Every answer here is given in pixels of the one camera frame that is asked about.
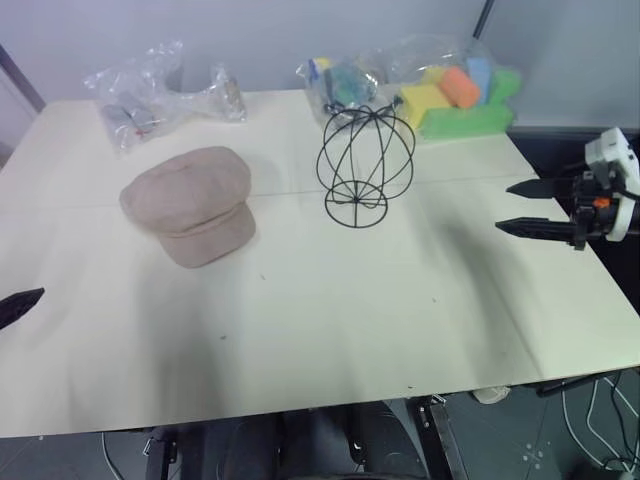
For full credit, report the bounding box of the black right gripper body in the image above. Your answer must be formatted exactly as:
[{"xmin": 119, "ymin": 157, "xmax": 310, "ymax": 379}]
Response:
[{"xmin": 572, "ymin": 171, "xmax": 622, "ymax": 237}]

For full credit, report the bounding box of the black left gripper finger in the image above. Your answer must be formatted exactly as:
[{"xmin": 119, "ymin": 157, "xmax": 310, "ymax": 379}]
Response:
[{"xmin": 0, "ymin": 287, "xmax": 46, "ymax": 331}]

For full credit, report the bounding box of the small clear plastic bag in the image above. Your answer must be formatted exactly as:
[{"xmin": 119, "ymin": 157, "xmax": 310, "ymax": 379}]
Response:
[{"xmin": 198, "ymin": 63, "xmax": 248, "ymax": 123}]

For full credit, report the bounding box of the white floor cable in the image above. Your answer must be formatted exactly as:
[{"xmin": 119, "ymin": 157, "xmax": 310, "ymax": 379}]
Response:
[{"xmin": 558, "ymin": 372, "xmax": 640, "ymax": 472}]

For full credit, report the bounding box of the beige newsboy cap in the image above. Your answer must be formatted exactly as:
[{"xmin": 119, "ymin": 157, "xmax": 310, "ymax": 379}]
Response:
[{"xmin": 119, "ymin": 145, "xmax": 258, "ymax": 270}]

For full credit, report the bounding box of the clear bag with colourful items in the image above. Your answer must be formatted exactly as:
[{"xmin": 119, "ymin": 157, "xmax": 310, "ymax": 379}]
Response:
[{"xmin": 294, "ymin": 54, "xmax": 389, "ymax": 126}]

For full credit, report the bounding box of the clear bag with foam blocks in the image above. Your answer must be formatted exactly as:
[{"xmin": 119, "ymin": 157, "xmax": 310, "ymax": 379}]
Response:
[{"xmin": 382, "ymin": 33, "xmax": 524, "ymax": 142}]

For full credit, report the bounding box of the dark slanted pole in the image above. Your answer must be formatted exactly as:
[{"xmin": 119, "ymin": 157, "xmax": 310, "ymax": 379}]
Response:
[{"xmin": 471, "ymin": 0, "xmax": 502, "ymax": 42}]

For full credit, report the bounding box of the thin white cable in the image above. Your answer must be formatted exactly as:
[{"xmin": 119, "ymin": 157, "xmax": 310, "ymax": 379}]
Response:
[{"xmin": 101, "ymin": 431, "xmax": 123, "ymax": 480}]

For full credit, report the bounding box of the long green foam block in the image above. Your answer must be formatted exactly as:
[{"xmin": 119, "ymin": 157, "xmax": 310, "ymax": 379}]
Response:
[{"xmin": 414, "ymin": 103, "xmax": 517, "ymax": 142}]

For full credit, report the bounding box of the blue foam block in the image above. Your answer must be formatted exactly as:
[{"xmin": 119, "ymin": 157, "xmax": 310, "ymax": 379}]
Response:
[{"xmin": 466, "ymin": 56, "xmax": 496, "ymax": 107}]

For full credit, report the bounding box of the chunky green foam block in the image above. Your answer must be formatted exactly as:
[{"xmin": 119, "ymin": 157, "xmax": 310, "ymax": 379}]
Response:
[{"xmin": 486, "ymin": 67, "xmax": 523, "ymax": 109}]

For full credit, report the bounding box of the yellow foam block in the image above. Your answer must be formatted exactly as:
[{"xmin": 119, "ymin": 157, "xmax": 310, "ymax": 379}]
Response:
[{"xmin": 399, "ymin": 81, "xmax": 454, "ymax": 131}]

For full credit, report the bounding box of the black wire head stand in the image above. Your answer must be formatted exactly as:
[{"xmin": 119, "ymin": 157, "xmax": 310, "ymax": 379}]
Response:
[{"xmin": 315, "ymin": 102, "xmax": 417, "ymax": 231}]

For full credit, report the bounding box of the clear bag with grey parts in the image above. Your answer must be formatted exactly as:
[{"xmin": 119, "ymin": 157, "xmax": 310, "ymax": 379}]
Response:
[{"xmin": 83, "ymin": 40, "xmax": 187, "ymax": 154}]

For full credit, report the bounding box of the black table frame leg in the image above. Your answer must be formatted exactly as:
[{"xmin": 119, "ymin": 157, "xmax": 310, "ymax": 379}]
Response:
[
  {"xmin": 406, "ymin": 394, "xmax": 472, "ymax": 480},
  {"xmin": 143, "ymin": 428, "xmax": 178, "ymax": 480}
]

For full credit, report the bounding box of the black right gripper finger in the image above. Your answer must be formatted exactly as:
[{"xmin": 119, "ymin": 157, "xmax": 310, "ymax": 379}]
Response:
[
  {"xmin": 495, "ymin": 216, "xmax": 587, "ymax": 250},
  {"xmin": 505, "ymin": 176, "xmax": 578, "ymax": 199}
]

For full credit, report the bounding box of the orange foam block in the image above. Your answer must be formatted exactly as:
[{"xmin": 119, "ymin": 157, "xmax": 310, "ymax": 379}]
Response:
[{"xmin": 439, "ymin": 66, "xmax": 482, "ymax": 110}]

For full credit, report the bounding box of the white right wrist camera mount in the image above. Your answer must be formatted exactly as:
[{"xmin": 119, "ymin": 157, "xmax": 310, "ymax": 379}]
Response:
[{"xmin": 583, "ymin": 126, "xmax": 640, "ymax": 242}]

